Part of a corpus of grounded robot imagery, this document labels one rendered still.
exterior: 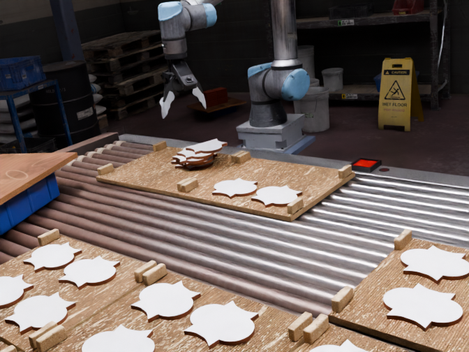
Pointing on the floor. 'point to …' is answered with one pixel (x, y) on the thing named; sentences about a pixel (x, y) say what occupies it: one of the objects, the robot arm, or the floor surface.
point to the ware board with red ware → (217, 103)
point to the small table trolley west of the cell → (28, 93)
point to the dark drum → (78, 76)
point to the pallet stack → (126, 71)
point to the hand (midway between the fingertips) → (185, 114)
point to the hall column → (67, 29)
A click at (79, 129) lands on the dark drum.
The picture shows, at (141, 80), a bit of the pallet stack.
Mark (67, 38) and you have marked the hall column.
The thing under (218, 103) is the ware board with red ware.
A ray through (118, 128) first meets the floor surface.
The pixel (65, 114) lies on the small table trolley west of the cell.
